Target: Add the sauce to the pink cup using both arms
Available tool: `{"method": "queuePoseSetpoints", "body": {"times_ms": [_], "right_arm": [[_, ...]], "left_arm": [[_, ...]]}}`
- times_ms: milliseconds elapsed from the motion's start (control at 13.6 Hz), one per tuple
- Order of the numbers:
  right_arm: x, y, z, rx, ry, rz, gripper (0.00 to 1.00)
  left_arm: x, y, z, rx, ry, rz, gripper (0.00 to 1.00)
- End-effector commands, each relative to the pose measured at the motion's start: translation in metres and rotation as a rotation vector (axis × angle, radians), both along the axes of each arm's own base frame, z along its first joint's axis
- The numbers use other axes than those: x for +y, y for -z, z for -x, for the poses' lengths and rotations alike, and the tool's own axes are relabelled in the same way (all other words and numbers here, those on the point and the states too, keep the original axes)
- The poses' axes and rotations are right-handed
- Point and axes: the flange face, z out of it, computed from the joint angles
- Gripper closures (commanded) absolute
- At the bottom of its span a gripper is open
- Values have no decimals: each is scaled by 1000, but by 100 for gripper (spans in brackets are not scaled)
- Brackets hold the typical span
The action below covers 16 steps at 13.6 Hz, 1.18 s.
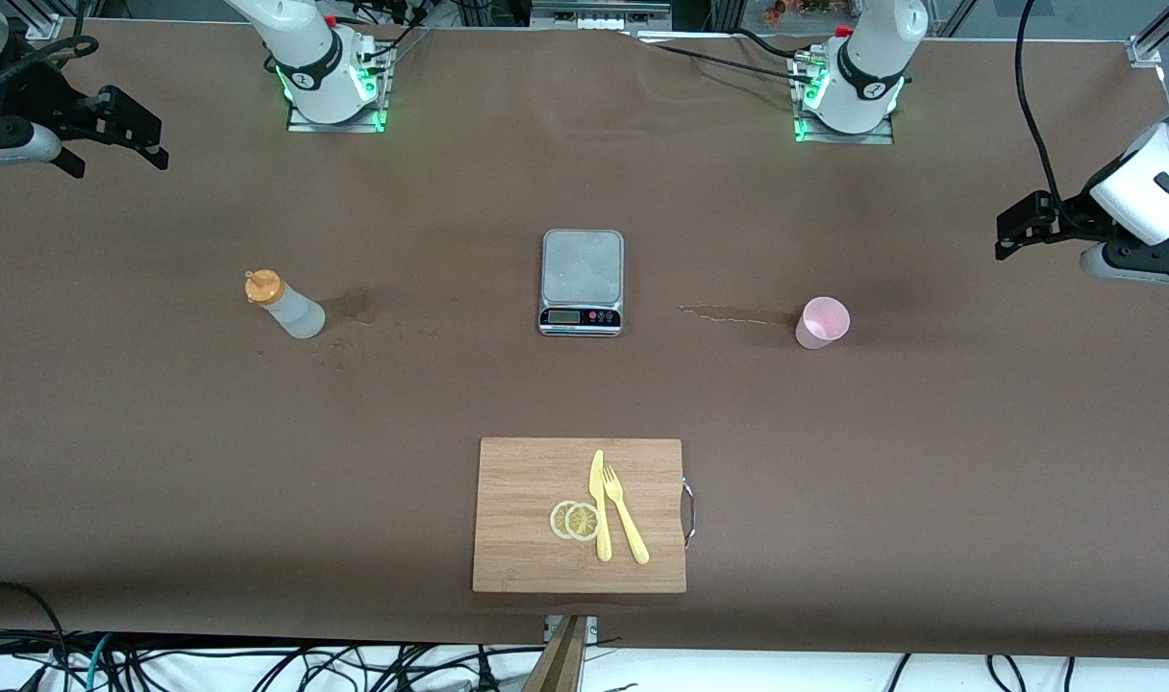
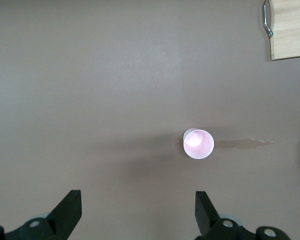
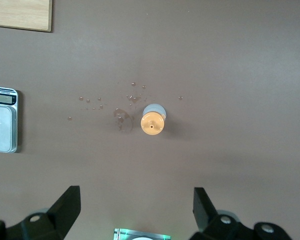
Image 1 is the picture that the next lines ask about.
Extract wooden cutting board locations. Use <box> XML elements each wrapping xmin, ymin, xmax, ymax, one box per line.
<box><xmin>472</xmin><ymin>437</ymin><xmax>687</xmax><ymax>594</ymax></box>

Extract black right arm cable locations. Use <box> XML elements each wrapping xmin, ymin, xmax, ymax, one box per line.
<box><xmin>0</xmin><ymin>35</ymin><xmax>101</xmax><ymax>109</ymax></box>

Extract orange background items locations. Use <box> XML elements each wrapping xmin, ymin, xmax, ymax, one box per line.
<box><xmin>762</xmin><ymin>0</ymin><xmax>837</xmax><ymax>26</ymax></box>

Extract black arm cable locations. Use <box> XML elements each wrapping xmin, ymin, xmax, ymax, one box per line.
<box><xmin>1014</xmin><ymin>0</ymin><xmax>1068</xmax><ymax>209</ymax></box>
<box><xmin>0</xmin><ymin>35</ymin><xmax>101</xmax><ymax>109</ymax></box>

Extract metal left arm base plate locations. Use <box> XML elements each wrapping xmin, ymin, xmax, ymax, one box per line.
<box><xmin>794</xmin><ymin>120</ymin><xmax>895</xmax><ymax>146</ymax></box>

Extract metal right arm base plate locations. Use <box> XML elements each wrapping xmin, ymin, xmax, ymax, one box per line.
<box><xmin>286</xmin><ymin>104</ymin><xmax>389</xmax><ymax>135</ymax></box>

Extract pink plastic cup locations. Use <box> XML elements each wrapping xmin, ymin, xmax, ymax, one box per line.
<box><xmin>795</xmin><ymin>296</ymin><xmax>851</xmax><ymax>351</ymax></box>

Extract yellow plastic fork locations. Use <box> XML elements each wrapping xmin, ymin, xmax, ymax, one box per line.
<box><xmin>602</xmin><ymin>465</ymin><xmax>651</xmax><ymax>566</ymax></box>

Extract black looped floor cable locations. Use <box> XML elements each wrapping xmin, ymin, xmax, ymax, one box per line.
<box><xmin>0</xmin><ymin>581</ymin><xmax>72</xmax><ymax>692</ymax></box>

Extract silver digital kitchen scale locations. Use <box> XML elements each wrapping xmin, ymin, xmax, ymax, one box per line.
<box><xmin>538</xmin><ymin>228</ymin><xmax>625</xmax><ymax>338</ymax></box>

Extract yellow plastic knife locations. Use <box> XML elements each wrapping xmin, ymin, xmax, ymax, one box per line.
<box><xmin>589</xmin><ymin>449</ymin><xmax>613</xmax><ymax>563</ymax></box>

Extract aluminium profile bar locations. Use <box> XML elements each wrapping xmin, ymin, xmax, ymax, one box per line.
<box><xmin>25</xmin><ymin>0</ymin><xmax>66</xmax><ymax>40</ymax></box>

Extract teal floor cable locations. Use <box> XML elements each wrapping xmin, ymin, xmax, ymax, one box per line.
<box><xmin>83</xmin><ymin>632</ymin><xmax>116</xmax><ymax>692</ymax></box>

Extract squeeze bottle with orange cap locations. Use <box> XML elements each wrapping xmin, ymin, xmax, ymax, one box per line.
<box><xmin>244</xmin><ymin>269</ymin><xmax>327</xmax><ymax>340</ymax></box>

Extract wooden post with metal bracket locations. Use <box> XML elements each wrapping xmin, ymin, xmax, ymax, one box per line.
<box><xmin>522</xmin><ymin>615</ymin><xmax>600</xmax><ymax>692</ymax></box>

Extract black cable on table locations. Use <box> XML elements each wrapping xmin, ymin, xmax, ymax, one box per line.
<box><xmin>633</xmin><ymin>29</ymin><xmax>821</xmax><ymax>78</ymax></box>

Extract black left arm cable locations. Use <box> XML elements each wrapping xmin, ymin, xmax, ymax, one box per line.
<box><xmin>1014</xmin><ymin>0</ymin><xmax>1068</xmax><ymax>209</ymax></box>

